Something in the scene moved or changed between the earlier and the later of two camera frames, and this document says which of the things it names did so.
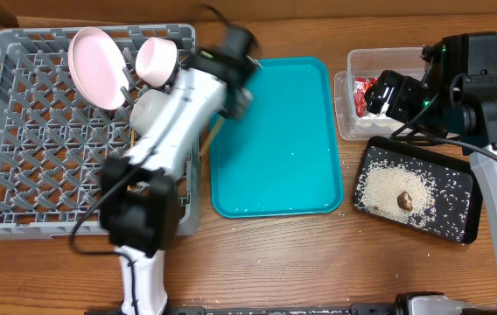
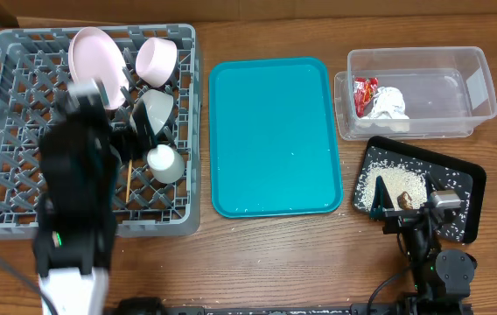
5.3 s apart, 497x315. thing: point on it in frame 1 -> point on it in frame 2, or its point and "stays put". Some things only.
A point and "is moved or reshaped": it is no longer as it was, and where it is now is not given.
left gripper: x=240 y=112 -> x=132 y=145
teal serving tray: x=282 y=158 stays put
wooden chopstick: x=206 y=149 is moved or reshaped
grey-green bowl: x=147 y=109 stays put
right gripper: x=380 y=94 -> x=406 y=216
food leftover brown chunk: x=404 y=201 stays put
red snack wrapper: x=360 y=86 stays put
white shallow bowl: x=156 y=60 stays put
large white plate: x=98 y=66 stays put
